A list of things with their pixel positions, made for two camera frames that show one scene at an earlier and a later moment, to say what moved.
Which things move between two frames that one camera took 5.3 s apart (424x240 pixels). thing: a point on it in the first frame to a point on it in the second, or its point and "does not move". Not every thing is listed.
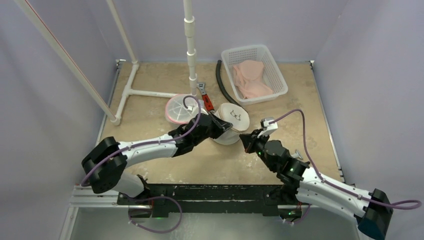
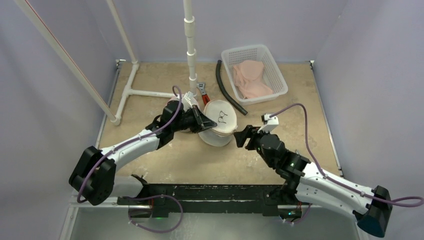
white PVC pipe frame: (61, 52) does not move
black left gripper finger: (224, 125) to (204, 122)
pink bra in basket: (247, 76) does not move
